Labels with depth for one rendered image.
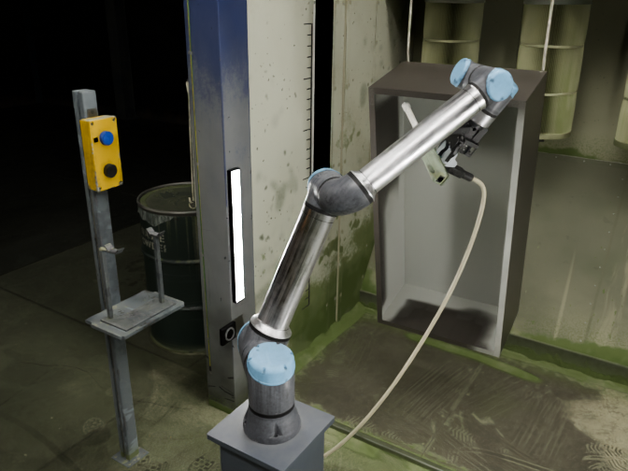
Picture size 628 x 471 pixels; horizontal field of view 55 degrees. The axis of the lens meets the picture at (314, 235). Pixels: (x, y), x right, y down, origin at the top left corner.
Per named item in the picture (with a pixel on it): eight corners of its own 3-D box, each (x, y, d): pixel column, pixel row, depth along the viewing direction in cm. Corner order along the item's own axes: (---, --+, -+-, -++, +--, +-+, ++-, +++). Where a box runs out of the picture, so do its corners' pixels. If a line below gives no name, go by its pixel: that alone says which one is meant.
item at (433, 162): (487, 193, 207) (436, 170, 197) (478, 203, 210) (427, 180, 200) (446, 120, 243) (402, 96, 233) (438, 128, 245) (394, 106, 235)
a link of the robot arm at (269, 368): (251, 419, 186) (250, 371, 179) (243, 386, 201) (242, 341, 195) (300, 411, 190) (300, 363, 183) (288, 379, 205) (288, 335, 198)
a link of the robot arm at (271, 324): (236, 378, 199) (321, 170, 180) (229, 349, 215) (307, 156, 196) (278, 385, 205) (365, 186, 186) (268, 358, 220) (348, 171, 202)
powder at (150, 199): (124, 196, 350) (124, 194, 349) (206, 181, 381) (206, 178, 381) (164, 222, 311) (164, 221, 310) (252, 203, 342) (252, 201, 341)
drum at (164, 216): (135, 324, 382) (120, 192, 349) (214, 299, 415) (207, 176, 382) (176, 366, 339) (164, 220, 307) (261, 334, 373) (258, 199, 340)
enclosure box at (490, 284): (405, 283, 323) (402, 61, 259) (518, 311, 295) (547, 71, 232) (378, 321, 298) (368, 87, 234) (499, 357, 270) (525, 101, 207)
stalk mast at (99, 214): (130, 449, 278) (84, 88, 217) (139, 453, 275) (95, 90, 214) (121, 456, 273) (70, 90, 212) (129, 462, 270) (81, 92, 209)
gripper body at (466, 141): (468, 159, 207) (491, 132, 200) (449, 150, 203) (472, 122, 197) (461, 147, 212) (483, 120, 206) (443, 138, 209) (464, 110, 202)
